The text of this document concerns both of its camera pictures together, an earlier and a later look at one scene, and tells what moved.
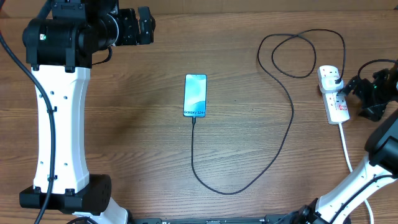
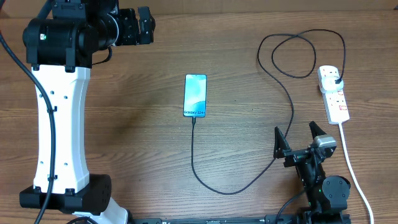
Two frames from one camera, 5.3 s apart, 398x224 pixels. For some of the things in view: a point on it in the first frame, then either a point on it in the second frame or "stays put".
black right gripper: x=362 y=84 -> x=280 y=151
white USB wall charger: x=328 y=83 stays put
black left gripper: x=148 y=25 stays put
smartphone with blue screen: x=195 y=95 stays put
